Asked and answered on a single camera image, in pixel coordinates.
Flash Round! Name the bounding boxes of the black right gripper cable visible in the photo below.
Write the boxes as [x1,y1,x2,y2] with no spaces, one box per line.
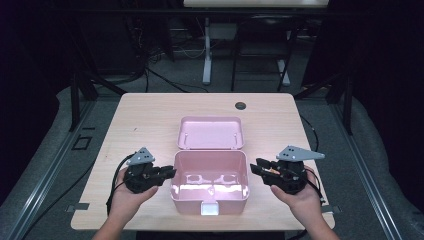
[304,167,327,205]

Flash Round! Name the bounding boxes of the black cable beside table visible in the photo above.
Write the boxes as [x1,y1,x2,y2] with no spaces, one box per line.
[299,114,320,153]

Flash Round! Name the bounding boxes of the person's right hand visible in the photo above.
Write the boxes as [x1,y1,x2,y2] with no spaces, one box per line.
[270,165,327,230]

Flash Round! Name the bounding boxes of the person's left hand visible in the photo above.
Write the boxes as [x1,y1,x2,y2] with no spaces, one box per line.
[108,167,160,220]

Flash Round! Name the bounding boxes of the black chair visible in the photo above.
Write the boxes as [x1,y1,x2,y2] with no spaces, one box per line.
[230,14,296,93]

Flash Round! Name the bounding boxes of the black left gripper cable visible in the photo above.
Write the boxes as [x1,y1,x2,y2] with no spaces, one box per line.
[105,153,137,215]

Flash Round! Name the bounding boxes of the black tape floor marking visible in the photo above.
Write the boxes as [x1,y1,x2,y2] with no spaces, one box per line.
[70,126,97,152]

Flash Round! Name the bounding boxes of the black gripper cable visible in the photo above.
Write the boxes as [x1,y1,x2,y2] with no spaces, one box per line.
[304,167,327,205]
[105,153,137,215]

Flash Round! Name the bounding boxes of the grey tape strip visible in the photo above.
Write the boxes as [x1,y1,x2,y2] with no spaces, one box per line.
[65,202,91,213]
[321,205,342,215]

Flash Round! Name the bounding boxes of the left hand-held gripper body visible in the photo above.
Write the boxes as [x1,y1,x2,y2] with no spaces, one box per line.
[123,146,168,195]

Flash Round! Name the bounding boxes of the white background desk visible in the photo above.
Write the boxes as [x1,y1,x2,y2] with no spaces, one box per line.
[182,0,330,87]

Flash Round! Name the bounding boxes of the metal floor rail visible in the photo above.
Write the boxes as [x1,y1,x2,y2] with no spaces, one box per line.
[329,99,405,240]
[5,99,98,240]

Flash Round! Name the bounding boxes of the pink plastic storage box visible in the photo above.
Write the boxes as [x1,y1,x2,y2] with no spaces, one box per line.
[170,115,251,216]

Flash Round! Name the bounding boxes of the black metal stand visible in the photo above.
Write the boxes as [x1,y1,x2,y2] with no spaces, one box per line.
[294,70,355,136]
[67,64,128,133]

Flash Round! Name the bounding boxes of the black floor cables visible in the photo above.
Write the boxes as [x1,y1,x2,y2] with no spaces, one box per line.
[141,19,209,94]

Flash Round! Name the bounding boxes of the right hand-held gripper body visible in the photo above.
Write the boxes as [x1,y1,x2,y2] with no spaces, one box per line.
[270,144,326,196]

